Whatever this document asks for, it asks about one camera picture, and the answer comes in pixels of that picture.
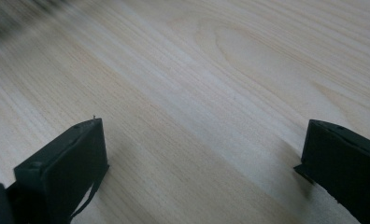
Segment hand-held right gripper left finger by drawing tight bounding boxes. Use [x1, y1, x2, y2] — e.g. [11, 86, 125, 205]
[6, 117, 110, 224]

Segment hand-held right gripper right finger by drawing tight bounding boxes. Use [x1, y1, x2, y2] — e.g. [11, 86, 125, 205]
[293, 119, 370, 224]

